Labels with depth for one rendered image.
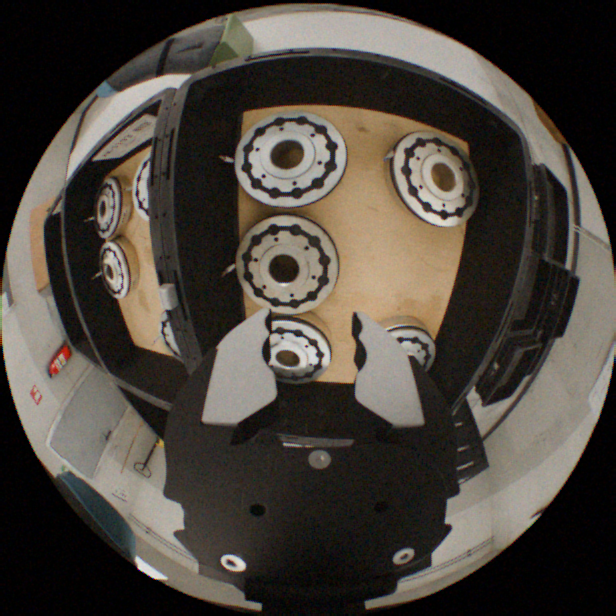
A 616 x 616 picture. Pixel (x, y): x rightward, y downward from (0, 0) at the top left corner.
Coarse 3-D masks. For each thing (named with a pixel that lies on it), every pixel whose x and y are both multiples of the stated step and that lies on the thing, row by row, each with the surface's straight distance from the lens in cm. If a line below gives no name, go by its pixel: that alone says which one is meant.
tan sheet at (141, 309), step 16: (128, 160) 40; (112, 176) 44; (128, 176) 38; (128, 224) 38; (144, 224) 34; (144, 240) 34; (144, 256) 35; (144, 272) 36; (144, 288) 38; (128, 304) 45; (144, 304) 40; (160, 304) 36; (128, 320) 48; (144, 320) 43; (144, 336) 46; (160, 352) 45
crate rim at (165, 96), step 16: (160, 96) 22; (160, 112) 20; (112, 128) 28; (160, 128) 19; (96, 144) 32; (160, 144) 18; (160, 160) 18; (160, 176) 18; (64, 192) 44; (64, 208) 43; (160, 208) 17; (64, 224) 43; (160, 224) 17; (64, 240) 43; (160, 240) 17; (160, 256) 18; (160, 272) 19; (80, 304) 44; (176, 320) 20; (176, 336) 21; (96, 352) 48; (192, 368) 23; (128, 384) 43; (160, 400) 37
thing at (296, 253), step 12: (264, 252) 20; (276, 252) 20; (288, 252) 19; (300, 252) 19; (264, 264) 20; (300, 264) 20; (264, 276) 21; (300, 276) 20; (276, 288) 21; (288, 288) 21
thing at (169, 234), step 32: (224, 64) 19; (256, 64) 18; (384, 64) 17; (416, 64) 19; (480, 96) 21; (512, 128) 23; (160, 192) 17; (512, 288) 21; (192, 320) 18; (192, 352) 21
